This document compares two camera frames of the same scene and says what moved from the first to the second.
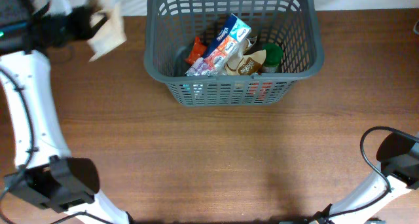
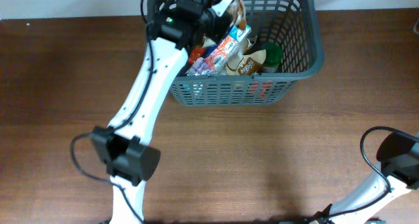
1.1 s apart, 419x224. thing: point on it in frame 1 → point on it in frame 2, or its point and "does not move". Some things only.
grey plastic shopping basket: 288,18 does not move
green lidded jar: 273,56 does not move
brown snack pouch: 111,35 → 236,13
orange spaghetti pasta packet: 198,51 does not move
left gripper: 79,16 → 220,35
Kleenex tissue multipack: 226,42 does not move
